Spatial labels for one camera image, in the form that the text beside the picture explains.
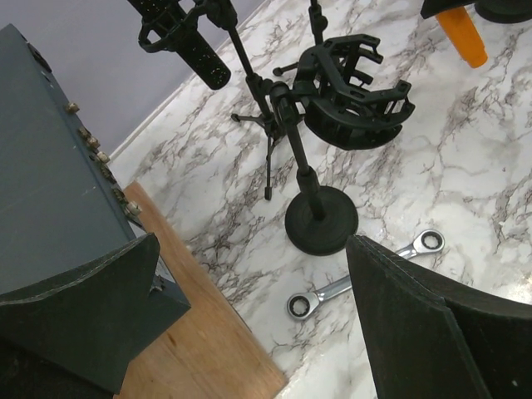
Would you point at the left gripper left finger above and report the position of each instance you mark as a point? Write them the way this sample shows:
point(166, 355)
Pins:
point(72, 335)

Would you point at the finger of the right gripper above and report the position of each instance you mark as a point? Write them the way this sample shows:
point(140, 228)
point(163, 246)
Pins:
point(430, 8)

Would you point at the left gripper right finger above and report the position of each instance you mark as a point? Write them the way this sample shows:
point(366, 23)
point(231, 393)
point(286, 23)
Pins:
point(428, 336)

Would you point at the orange toy microphone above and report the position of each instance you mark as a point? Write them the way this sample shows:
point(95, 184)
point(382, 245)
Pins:
point(463, 34)

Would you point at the black round-base shock-mount stand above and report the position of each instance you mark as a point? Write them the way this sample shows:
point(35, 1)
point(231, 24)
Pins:
point(329, 113)

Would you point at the black tripod clip stand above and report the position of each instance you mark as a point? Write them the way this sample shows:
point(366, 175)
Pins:
point(318, 24)

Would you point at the black round-base clip stand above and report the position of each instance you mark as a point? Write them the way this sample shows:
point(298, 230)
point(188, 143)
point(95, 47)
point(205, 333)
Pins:
point(504, 11)

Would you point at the black microphone silver grille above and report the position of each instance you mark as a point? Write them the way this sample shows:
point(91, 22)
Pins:
point(167, 27)

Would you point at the silver ratchet wrench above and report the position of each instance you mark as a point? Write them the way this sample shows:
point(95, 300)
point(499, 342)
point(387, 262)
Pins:
point(301, 306)

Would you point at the wooden board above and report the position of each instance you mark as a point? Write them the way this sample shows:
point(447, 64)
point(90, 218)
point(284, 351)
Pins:
point(210, 352)

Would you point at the dark rack-mount equipment case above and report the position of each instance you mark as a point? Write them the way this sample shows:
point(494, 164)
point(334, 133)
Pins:
point(61, 206)

